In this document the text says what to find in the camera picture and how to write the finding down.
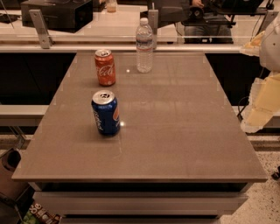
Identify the metal rail bracket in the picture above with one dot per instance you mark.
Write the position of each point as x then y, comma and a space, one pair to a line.
153, 22
268, 18
44, 38

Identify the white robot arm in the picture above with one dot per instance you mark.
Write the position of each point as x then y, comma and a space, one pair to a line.
269, 53

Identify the seated person in background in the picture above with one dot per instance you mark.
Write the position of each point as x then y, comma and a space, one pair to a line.
211, 27

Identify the left metal rail bracket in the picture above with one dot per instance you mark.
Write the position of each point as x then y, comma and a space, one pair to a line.
44, 38

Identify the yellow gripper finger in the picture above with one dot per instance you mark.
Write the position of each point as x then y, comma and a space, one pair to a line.
252, 47
264, 102

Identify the middle metal rail bracket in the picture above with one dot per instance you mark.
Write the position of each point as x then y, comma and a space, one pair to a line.
153, 22

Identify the green snack bag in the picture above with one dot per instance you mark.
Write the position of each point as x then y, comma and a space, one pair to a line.
39, 215

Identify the blue pepsi can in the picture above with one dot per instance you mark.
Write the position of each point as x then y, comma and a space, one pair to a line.
106, 112

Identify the black box on counter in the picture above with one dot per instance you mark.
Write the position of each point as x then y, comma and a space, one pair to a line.
64, 17

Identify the right metal rail bracket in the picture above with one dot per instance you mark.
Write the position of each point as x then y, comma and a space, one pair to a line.
268, 18

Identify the plastic cup on counter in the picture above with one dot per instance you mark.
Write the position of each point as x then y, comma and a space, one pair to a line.
111, 6

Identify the clear plastic water bottle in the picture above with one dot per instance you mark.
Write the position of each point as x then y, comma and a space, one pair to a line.
144, 46

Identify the red coca-cola can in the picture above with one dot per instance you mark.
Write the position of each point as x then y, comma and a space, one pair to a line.
105, 67

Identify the white drawer cabinet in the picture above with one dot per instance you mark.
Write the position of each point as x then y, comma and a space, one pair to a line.
183, 205

